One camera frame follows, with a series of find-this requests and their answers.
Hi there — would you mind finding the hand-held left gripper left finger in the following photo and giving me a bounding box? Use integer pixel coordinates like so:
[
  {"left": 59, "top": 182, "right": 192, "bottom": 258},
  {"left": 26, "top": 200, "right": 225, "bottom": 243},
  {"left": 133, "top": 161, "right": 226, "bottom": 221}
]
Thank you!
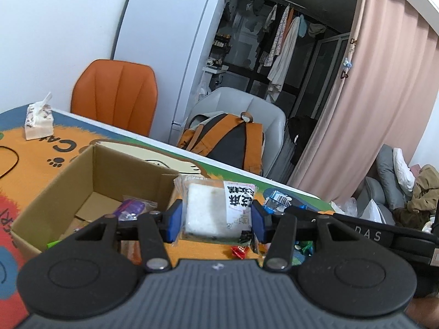
[{"left": 74, "top": 199, "right": 183, "bottom": 272}]

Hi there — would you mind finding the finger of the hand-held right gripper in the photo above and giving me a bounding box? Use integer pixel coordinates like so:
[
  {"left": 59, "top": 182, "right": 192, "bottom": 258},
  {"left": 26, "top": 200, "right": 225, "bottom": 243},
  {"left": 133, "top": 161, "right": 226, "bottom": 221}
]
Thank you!
[{"left": 288, "top": 205, "right": 335, "bottom": 219}]

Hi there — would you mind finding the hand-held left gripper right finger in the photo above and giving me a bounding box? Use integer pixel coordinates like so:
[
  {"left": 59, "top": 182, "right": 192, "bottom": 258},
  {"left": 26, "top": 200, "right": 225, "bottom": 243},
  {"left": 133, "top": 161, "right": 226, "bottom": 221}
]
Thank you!
[{"left": 251, "top": 202, "right": 347, "bottom": 271}]

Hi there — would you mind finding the white cake packet black label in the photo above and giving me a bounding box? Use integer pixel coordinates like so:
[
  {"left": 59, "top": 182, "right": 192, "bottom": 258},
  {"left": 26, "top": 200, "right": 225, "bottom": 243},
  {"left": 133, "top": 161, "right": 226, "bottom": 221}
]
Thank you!
[{"left": 173, "top": 175, "right": 256, "bottom": 247}]

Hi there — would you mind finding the purple wafer packet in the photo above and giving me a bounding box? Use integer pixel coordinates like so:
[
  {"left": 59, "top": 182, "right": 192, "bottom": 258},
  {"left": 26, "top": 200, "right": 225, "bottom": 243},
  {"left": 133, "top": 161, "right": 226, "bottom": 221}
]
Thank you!
[{"left": 117, "top": 199, "right": 160, "bottom": 222}]

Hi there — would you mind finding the cardboard box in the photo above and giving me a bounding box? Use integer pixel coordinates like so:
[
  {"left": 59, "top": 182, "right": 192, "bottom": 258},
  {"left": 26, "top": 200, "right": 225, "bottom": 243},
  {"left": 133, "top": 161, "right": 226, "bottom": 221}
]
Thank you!
[{"left": 10, "top": 144, "right": 181, "bottom": 252}]

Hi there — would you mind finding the person's right hand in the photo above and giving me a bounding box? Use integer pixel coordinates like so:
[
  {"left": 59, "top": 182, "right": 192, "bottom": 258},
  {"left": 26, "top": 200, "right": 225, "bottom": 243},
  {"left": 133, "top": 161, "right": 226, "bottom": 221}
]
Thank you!
[{"left": 408, "top": 293, "right": 439, "bottom": 329}]

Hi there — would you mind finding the small blue snack packet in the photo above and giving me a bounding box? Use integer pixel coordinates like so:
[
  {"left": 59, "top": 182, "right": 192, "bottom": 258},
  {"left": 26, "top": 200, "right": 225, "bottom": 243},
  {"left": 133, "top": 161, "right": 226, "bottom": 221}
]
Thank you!
[{"left": 264, "top": 190, "right": 294, "bottom": 215}]

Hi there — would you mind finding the white plastic bag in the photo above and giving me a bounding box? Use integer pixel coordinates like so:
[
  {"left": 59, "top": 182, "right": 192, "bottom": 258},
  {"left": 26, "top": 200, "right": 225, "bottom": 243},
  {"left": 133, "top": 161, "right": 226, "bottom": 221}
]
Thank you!
[{"left": 329, "top": 197, "right": 369, "bottom": 218}]

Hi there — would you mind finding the grey sofa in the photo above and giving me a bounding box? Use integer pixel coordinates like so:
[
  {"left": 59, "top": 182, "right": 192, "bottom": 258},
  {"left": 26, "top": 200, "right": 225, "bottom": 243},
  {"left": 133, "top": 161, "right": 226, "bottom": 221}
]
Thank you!
[{"left": 357, "top": 144, "right": 439, "bottom": 227}]

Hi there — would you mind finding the brown clothing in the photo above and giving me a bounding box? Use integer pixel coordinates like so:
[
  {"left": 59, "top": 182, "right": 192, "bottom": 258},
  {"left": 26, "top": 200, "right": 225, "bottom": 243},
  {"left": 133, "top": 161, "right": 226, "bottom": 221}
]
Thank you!
[{"left": 406, "top": 164, "right": 439, "bottom": 220}]

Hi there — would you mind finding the white pillow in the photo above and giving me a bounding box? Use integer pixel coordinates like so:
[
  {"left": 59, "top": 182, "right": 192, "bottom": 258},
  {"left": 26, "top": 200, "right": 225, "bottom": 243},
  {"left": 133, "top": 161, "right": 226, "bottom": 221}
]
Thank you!
[{"left": 393, "top": 147, "right": 416, "bottom": 194}]

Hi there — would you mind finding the orange and grey backpack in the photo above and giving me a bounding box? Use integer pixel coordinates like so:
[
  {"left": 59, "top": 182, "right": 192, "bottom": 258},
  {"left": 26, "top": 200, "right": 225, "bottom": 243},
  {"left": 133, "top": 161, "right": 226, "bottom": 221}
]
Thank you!
[{"left": 176, "top": 111, "right": 265, "bottom": 175}]

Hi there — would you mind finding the grey chair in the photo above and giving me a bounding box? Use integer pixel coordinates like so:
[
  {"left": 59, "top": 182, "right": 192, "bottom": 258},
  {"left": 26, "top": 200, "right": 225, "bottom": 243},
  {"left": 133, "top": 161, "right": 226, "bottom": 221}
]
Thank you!
[{"left": 187, "top": 87, "right": 287, "bottom": 179}]

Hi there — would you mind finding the orange chair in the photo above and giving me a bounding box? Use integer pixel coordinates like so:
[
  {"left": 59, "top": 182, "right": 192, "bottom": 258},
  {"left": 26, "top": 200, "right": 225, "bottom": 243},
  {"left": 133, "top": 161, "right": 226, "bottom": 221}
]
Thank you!
[{"left": 70, "top": 59, "right": 159, "bottom": 138}]

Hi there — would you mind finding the wide pink curtain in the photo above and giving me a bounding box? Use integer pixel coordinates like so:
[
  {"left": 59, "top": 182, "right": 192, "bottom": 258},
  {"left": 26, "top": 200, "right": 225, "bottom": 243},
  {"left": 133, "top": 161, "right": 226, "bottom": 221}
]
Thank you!
[{"left": 286, "top": 0, "right": 439, "bottom": 206}]

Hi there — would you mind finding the white hanging robe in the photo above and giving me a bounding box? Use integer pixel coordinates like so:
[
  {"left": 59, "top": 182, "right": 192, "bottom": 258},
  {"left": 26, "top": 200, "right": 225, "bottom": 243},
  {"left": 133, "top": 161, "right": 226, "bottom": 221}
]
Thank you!
[{"left": 267, "top": 15, "right": 302, "bottom": 93}]

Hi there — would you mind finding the printed tissue pack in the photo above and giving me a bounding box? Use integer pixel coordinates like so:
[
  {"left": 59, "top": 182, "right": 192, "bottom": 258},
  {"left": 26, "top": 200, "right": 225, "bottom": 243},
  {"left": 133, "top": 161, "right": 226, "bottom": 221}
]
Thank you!
[{"left": 23, "top": 92, "right": 55, "bottom": 141}]

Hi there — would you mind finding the floral hanging shirt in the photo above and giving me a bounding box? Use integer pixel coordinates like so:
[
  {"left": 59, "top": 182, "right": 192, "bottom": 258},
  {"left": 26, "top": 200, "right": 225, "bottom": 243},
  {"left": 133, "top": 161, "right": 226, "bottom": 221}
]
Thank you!
[{"left": 262, "top": 5, "right": 290, "bottom": 67}]

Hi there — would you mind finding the white fridge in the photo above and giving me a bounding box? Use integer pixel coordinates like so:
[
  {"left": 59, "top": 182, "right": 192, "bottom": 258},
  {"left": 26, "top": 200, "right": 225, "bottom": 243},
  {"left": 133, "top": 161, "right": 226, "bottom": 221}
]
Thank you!
[{"left": 112, "top": 0, "right": 225, "bottom": 144}]

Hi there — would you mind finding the black cable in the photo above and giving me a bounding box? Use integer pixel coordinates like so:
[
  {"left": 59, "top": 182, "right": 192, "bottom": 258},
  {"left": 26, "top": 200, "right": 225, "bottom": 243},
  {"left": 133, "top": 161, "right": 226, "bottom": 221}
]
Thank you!
[{"left": 0, "top": 146, "right": 20, "bottom": 180}]

